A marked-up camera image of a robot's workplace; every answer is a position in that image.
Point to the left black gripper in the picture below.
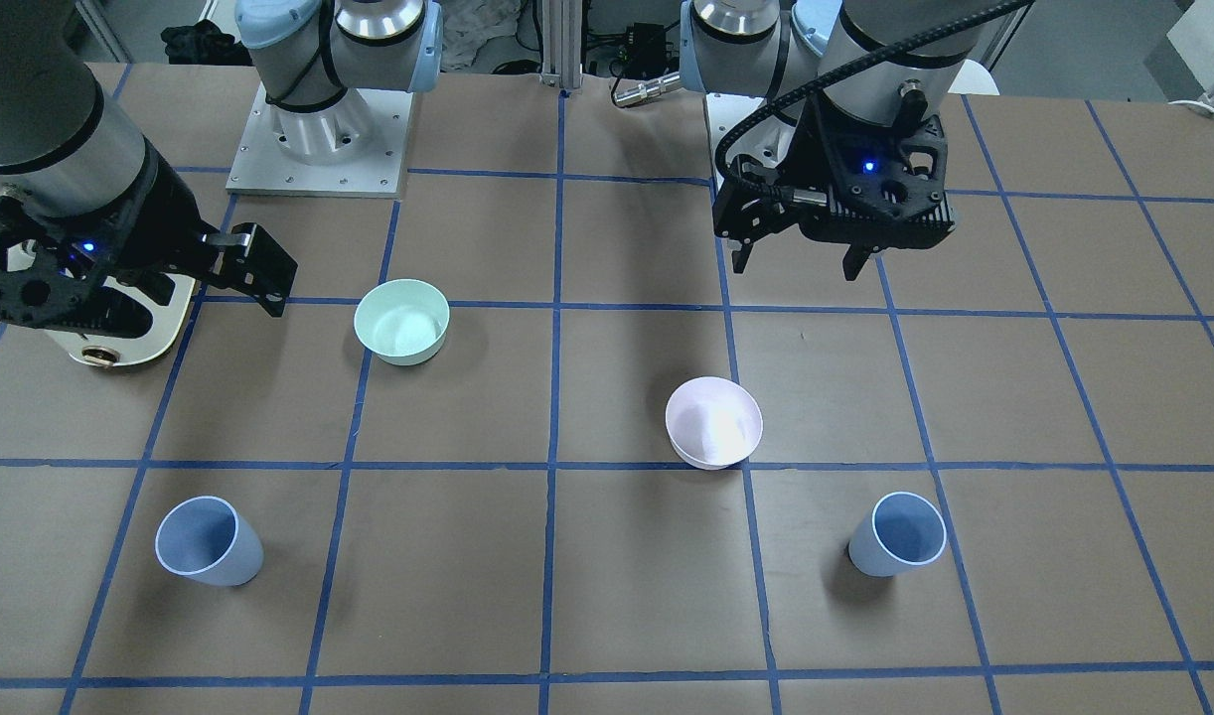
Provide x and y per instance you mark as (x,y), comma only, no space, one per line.
(804,157)

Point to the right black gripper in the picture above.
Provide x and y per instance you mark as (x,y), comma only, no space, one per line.
(163,230)

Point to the blue cup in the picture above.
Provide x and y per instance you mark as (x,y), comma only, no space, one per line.
(205,539)
(901,532)

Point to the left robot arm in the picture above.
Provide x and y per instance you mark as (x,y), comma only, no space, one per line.
(861,54)

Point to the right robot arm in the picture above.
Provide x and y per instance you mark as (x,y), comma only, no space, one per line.
(74,136)

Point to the mint green bowl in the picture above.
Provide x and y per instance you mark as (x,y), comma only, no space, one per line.
(403,321)

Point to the pink bowl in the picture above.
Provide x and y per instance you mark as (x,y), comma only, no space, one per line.
(713,423)

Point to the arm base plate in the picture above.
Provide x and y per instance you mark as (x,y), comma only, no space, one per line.
(355,149)
(767,143)

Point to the aluminium frame post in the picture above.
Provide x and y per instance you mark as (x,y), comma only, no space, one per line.
(561,44)

